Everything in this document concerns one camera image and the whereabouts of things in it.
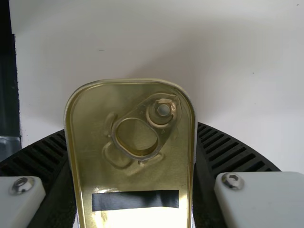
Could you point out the black strip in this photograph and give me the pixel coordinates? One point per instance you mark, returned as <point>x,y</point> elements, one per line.
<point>7,71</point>

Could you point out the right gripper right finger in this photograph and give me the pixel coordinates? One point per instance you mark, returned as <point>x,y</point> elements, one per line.
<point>249,194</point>

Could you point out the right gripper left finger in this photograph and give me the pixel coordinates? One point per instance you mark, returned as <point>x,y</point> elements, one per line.
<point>35,190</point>

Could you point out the gold rectangular tin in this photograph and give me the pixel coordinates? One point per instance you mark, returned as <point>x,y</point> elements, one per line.
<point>133,171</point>

